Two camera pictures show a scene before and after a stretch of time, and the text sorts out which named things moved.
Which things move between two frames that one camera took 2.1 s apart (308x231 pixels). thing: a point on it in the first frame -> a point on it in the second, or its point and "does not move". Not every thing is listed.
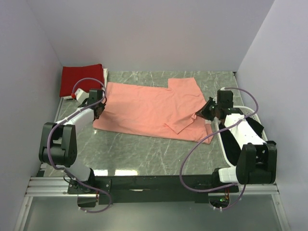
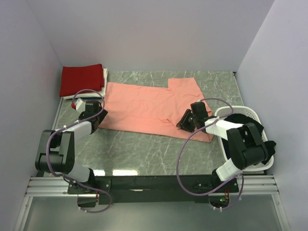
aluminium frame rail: (43, 186) does not move
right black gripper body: (210, 110) -> (188, 121)
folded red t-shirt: (70, 74) does not move
